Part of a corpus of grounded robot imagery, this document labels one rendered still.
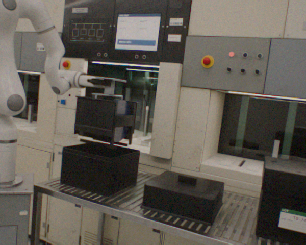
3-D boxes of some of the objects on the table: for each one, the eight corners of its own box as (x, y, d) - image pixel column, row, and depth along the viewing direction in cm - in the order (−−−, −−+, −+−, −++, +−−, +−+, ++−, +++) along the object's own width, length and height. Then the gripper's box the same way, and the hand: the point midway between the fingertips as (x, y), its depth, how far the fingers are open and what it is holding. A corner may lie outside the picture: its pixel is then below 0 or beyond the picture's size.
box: (253, 236, 107) (264, 168, 104) (256, 210, 133) (264, 155, 131) (345, 259, 97) (359, 185, 94) (327, 226, 124) (338, 167, 121)
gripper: (72, 70, 141) (104, 73, 133) (93, 74, 156) (123, 77, 149) (70, 86, 142) (102, 90, 134) (91, 89, 157) (121, 92, 149)
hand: (109, 82), depth 142 cm, fingers closed on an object, 4 cm apart
